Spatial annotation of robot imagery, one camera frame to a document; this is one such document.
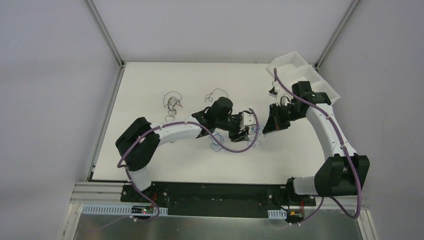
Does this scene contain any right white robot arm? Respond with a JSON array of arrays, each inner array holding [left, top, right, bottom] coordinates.
[[262, 81, 370, 205]]

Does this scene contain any right corner aluminium post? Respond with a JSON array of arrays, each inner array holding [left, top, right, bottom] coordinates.
[[314, 0, 362, 72]]

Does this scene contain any corner aluminium post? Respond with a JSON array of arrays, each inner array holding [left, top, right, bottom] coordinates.
[[314, 0, 362, 72], [84, 0, 125, 68]]

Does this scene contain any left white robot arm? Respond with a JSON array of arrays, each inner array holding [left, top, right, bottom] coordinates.
[[115, 97, 257, 203]]

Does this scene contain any white cable duct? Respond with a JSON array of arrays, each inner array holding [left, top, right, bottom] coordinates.
[[81, 204, 168, 217], [267, 209, 287, 220]]

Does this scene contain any left corner aluminium post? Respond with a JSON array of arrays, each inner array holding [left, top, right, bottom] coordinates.
[[84, 0, 125, 68]]

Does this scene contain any left white cable duct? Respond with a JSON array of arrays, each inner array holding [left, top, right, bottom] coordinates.
[[81, 204, 168, 217]]

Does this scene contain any white compartment tray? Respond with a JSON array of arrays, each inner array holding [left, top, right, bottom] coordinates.
[[267, 51, 341, 105]]

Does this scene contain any aluminium frame rail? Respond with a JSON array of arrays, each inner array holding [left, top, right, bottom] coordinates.
[[70, 182, 369, 210]]

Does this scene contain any right white cable duct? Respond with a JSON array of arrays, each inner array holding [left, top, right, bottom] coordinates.
[[267, 209, 287, 220]]

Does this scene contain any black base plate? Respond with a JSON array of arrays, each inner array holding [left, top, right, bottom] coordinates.
[[120, 181, 316, 218]]

